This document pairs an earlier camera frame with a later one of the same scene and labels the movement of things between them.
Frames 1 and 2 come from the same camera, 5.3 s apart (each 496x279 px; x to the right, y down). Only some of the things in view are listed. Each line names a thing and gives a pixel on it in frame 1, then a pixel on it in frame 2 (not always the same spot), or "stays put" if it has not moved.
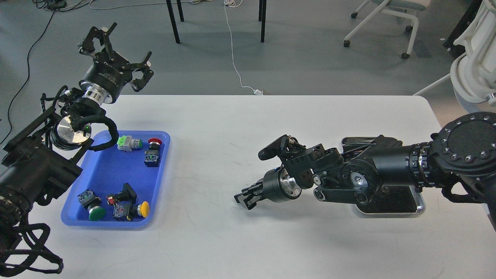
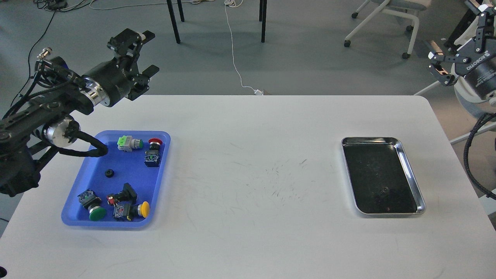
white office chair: (407, 7) stays put
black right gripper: (278, 186) -> (479, 69)
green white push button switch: (127, 143) stays put
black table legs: (262, 11) stays put
